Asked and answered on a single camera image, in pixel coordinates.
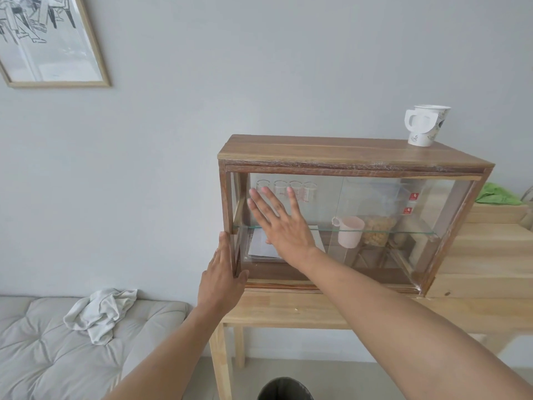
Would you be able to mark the person's left hand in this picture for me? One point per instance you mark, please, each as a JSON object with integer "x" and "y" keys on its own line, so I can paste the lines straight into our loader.
{"x": 220, "y": 287}

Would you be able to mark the person's right hand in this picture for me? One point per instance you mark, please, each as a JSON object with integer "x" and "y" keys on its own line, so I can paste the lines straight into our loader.
{"x": 287, "y": 235}

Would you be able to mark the person's left thumb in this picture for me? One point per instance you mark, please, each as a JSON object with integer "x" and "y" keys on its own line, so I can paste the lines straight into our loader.
{"x": 242, "y": 279}

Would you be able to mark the person's right little finger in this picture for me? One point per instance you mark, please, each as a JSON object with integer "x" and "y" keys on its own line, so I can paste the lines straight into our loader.
{"x": 292, "y": 202}

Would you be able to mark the person's right thumb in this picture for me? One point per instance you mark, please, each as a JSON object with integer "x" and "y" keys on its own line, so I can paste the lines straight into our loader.
{"x": 269, "y": 240}

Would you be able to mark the person's right middle finger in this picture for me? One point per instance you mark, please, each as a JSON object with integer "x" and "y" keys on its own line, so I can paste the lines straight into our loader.
{"x": 263, "y": 204}

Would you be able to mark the glass sliding door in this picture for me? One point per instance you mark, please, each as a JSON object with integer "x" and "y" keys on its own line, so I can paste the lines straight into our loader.
{"x": 327, "y": 195}

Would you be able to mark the wooden glass display cabinet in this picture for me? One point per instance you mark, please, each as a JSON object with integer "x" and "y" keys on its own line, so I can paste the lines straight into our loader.
{"x": 333, "y": 152}

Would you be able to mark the person's left forearm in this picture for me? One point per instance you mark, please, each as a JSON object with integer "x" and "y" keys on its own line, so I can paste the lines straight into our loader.
{"x": 166, "y": 362}

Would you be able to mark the person's right forearm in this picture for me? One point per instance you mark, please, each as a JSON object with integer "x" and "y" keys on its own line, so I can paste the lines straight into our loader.
{"x": 408, "y": 329}

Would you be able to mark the stack of white papers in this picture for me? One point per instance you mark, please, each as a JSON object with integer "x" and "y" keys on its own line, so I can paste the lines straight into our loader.
{"x": 256, "y": 247}

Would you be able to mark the clear drinking glass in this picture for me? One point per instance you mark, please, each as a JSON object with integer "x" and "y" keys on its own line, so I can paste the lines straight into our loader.
{"x": 310, "y": 193}
{"x": 262, "y": 185}
{"x": 297, "y": 187}
{"x": 281, "y": 187}

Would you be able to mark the light wooden table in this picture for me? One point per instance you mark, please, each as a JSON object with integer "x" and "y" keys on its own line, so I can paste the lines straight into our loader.
{"x": 291, "y": 308}

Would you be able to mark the pink mug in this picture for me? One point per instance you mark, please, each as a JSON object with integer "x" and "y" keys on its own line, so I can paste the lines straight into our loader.
{"x": 352, "y": 233}

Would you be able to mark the clear plastic box red label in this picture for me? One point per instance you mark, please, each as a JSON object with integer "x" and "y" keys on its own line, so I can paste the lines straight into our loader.
{"x": 374, "y": 191}
{"x": 374, "y": 209}

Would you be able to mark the clear container of yellow snacks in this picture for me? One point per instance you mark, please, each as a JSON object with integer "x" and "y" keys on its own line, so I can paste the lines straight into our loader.
{"x": 379, "y": 231}

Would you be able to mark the black waste bin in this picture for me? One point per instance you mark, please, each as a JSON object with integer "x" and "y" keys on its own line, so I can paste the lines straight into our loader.
{"x": 285, "y": 391}

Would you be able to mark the white crumpled cloth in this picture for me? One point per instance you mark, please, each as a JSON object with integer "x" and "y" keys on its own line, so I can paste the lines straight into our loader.
{"x": 100, "y": 314}

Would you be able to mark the light wooden stepped shelf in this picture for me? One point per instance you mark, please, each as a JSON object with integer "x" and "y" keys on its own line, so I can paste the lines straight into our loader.
{"x": 483, "y": 254}

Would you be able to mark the green cloth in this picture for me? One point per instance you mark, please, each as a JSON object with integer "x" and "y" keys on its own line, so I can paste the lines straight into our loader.
{"x": 497, "y": 194}

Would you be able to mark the grey tufted mattress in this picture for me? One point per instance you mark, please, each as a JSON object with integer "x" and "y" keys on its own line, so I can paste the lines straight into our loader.
{"x": 41, "y": 362}

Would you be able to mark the wood framed line drawing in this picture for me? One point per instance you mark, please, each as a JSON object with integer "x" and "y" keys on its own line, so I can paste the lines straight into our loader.
{"x": 41, "y": 37}

